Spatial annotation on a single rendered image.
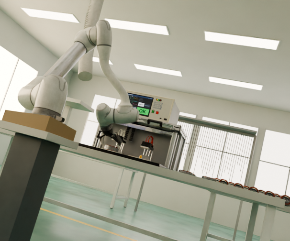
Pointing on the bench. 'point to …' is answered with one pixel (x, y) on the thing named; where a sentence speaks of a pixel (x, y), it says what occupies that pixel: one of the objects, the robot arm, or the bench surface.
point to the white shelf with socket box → (70, 103)
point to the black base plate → (122, 155)
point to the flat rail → (147, 129)
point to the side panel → (179, 154)
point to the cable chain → (128, 133)
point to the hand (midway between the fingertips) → (110, 144)
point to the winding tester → (169, 114)
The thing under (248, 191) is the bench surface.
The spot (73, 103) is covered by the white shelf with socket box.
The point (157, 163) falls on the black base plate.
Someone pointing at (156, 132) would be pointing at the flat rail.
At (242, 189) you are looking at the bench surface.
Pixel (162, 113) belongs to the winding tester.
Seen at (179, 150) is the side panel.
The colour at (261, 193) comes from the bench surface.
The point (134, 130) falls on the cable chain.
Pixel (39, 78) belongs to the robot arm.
